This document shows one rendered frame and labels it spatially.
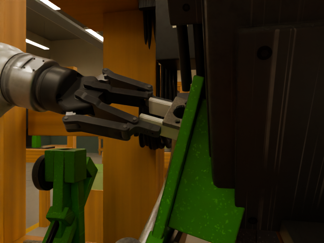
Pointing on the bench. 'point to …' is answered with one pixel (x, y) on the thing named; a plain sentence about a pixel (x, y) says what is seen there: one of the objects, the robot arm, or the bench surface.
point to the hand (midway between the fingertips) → (167, 119)
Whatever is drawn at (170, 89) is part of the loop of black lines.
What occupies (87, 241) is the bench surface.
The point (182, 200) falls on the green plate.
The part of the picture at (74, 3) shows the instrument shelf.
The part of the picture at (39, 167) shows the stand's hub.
